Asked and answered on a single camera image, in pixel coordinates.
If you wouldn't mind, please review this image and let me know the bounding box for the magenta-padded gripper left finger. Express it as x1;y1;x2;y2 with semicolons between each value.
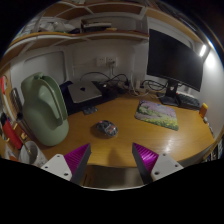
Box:
40;143;92;186

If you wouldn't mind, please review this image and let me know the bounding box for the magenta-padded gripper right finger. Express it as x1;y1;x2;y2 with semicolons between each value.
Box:
131;142;184;185

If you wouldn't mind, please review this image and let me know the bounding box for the floral print mouse pad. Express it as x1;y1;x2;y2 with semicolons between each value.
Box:
134;99;180;132

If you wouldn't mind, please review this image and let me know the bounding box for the white mug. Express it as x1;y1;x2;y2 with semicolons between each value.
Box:
18;140;48;167

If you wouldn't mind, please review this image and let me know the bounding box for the green watering can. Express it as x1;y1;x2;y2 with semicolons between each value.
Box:
20;72;70;147

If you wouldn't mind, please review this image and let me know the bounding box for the shelf unit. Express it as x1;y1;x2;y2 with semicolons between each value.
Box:
203;133;224;163

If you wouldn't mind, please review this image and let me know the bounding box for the small dark card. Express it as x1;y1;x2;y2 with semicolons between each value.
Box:
82;105;99;115

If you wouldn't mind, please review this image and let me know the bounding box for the orange bottle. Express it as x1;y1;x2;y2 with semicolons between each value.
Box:
199;102;209;119

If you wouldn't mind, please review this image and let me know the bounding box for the black keyboard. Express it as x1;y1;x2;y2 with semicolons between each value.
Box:
176;92;203;111

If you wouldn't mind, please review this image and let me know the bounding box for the silver mini computer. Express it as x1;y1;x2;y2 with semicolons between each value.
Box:
67;80;103;104

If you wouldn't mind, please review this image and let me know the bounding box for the white power strip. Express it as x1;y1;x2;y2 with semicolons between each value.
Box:
131;78;144;93

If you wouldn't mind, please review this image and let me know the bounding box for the black computer monitor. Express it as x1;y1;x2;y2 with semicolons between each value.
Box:
145;28;205;108

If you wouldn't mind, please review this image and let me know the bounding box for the bright lamp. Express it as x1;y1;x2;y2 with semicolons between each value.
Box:
198;43;208;58

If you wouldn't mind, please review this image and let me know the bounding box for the white wall socket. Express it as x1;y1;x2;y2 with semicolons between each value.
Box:
95;55;118;68

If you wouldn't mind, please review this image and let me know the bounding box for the wooden wall shelf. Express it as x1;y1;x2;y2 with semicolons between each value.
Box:
0;0;204;69

